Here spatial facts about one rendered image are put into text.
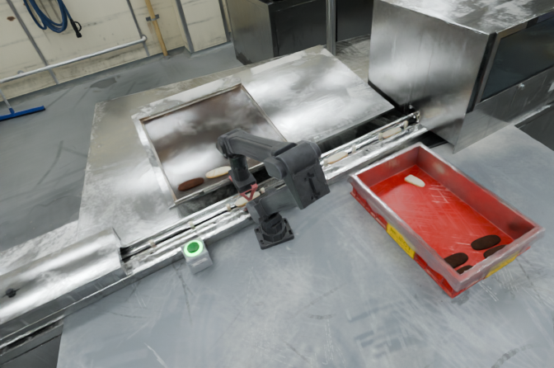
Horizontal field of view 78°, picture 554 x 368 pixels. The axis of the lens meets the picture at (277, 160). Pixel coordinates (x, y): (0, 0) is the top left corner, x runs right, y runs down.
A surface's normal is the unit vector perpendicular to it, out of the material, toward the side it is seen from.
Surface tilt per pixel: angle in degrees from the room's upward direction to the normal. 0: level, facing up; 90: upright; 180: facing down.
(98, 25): 90
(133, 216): 0
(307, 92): 10
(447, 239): 0
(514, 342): 0
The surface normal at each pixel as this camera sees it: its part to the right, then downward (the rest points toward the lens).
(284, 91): -0.03, -0.64
